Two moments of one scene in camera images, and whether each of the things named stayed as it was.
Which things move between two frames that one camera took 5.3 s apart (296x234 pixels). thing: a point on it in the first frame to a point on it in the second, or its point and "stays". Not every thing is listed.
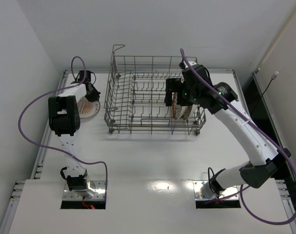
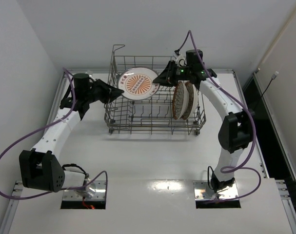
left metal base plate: [99, 185] stays
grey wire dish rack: [135, 100] stays
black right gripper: [172, 91] to [172, 73]
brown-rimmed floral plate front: [177, 110] stays
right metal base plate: [227, 192] stays
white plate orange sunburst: [87, 109] to [137, 83]
